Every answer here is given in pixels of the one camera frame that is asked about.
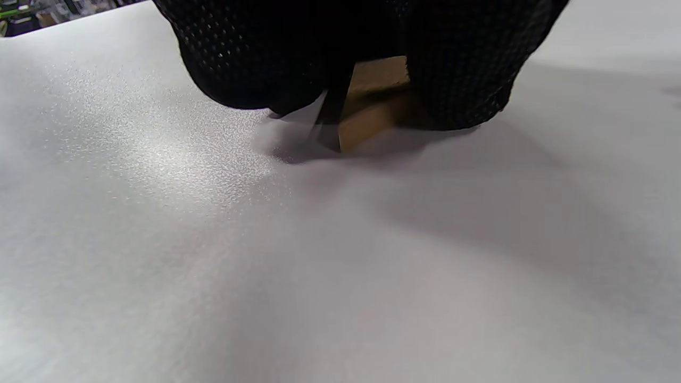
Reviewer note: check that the person's left hand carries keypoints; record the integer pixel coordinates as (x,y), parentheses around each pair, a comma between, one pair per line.
(266,48)

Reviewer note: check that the plain wooden triangle tangram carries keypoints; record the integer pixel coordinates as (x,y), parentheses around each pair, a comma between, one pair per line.
(367,125)

